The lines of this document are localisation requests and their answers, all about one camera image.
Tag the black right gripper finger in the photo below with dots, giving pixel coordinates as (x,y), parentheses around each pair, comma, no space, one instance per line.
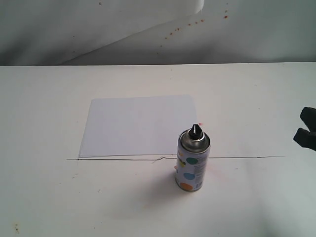
(305,138)
(308,116)

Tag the white spray paint can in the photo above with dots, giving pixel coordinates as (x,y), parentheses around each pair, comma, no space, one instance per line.
(192,156)

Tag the white paper sheet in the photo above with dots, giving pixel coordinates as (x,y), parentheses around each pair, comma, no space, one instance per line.
(139,126)

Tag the white backdrop sheet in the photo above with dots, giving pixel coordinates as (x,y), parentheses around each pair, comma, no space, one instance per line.
(135,32)

